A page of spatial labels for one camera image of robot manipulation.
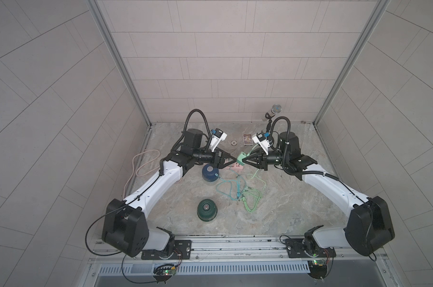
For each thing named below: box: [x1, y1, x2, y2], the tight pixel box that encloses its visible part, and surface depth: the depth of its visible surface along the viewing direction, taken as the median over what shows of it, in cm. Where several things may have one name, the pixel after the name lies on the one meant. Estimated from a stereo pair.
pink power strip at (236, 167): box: [228, 162, 245, 172], surface depth 96 cm
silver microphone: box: [267, 104, 282, 117], surface depth 88 cm
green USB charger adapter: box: [236, 151, 248, 166], surface depth 72 cm
